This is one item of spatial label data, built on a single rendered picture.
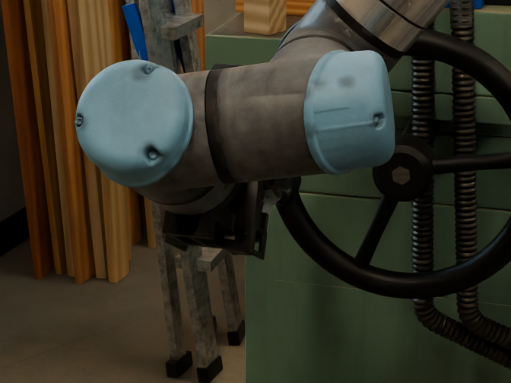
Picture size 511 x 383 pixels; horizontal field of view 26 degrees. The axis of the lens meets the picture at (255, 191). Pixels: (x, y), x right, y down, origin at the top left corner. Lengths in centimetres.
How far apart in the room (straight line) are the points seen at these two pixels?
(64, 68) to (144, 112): 205
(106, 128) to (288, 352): 81
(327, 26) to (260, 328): 72
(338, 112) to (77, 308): 211
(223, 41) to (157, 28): 86
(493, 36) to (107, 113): 59
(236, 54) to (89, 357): 130
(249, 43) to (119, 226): 156
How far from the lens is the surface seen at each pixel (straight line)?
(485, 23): 118
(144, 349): 253
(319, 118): 67
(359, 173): 134
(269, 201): 97
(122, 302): 276
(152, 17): 218
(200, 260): 231
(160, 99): 68
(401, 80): 120
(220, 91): 69
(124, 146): 68
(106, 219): 281
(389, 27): 79
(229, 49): 134
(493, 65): 110
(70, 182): 278
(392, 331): 141
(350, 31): 79
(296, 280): 141
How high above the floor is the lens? 116
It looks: 19 degrees down
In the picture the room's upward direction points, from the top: straight up
